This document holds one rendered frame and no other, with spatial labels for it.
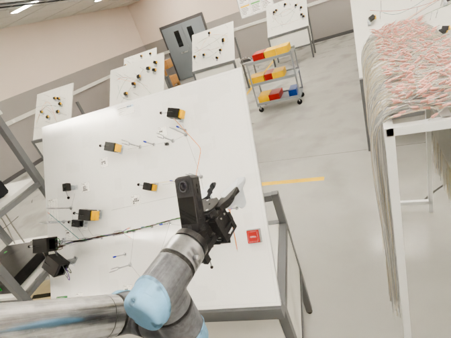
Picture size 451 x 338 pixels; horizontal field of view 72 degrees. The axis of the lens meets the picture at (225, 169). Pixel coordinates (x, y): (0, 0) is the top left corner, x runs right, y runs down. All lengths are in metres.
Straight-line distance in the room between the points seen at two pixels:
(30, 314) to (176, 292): 0.21
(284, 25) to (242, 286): 9.04
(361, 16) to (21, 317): 3.93
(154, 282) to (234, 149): 0.91
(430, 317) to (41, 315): 2.14
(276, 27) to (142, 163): 8.74
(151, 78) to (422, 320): 4.77
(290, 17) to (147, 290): 9.69
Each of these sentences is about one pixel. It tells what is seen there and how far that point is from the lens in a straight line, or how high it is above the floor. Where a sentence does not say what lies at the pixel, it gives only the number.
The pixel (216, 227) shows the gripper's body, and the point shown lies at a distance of 0.64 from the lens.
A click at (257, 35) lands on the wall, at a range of 12.37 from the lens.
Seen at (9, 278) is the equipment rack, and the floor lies 1.17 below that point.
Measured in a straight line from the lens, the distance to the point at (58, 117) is 7.17.
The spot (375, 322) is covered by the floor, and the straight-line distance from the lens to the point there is 2.33.
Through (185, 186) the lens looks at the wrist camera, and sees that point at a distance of 0.61.
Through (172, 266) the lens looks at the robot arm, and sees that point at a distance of 0.55.
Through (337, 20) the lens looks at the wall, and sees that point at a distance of 11.96.
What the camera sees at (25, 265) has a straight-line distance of 1.98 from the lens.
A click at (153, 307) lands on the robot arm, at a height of 1.58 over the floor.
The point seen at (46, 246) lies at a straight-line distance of 1.72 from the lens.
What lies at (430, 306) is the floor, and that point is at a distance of 2.43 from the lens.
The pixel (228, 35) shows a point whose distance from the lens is 8.24.
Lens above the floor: 1.92
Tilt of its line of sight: 26 degrees down
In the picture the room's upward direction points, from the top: 20 degrees counter-clockwise
